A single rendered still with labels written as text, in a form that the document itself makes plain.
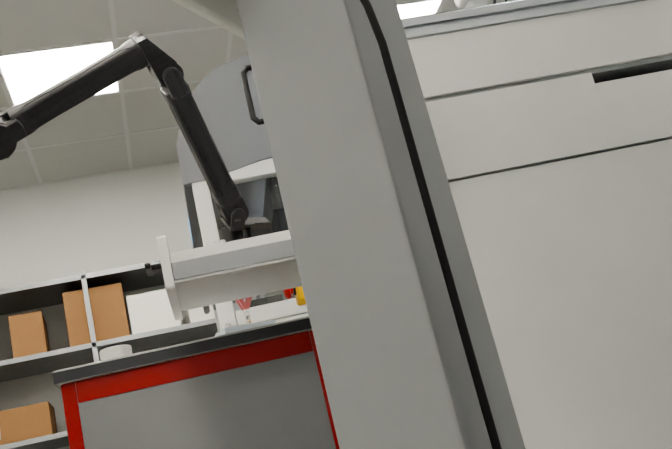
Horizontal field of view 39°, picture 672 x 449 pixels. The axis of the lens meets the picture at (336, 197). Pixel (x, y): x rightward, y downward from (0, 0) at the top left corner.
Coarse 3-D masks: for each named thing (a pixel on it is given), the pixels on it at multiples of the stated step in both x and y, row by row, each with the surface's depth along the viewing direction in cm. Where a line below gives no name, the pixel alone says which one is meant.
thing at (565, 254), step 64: (512, 192) 147; (576, 192) 148; (640, 192) 150; (512, 256) 144; (576, 256) 145; (640, 256) 146; (512, 320) 141; (576, 320) 142; (640, 320) 143; (512, 384) 137; (576, 384) 138; (640, 384) 139; (576, 448) 135; (640, 448) 136
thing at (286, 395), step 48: (240, 336) 201; (288, 336) 203; (96, 384) 195; (144, 384) 196; (192, 384) 198; (240, 384) 199; (288, 384) 200; (96, 432) 193; (144, 432) 193; (192, 432) 194; (240, 432) 195; (288, 432) 196
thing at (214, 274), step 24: (240, 240) 184; (264, 240) 185; (288, 240) 185; (192, 264) 181; (216, 264) 182; (240, 264) 182; (264, 264) 183; (288, 264) 187; (192, 288) 187; (216, 288) 192; (240, 288) 197; (264, 288) 202; (288, 288) 207
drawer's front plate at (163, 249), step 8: (160, 240) 181; (160, 248) 180; (160, 256) 180; (168, 256) 180; (168, 264) 179; (168, 272) 179; (168, 280) 178; (168, 288) 178; (168, 296) 182; (176, 296) 184; (176, 304) 190; (176, 312) 197; (176, 320) 204
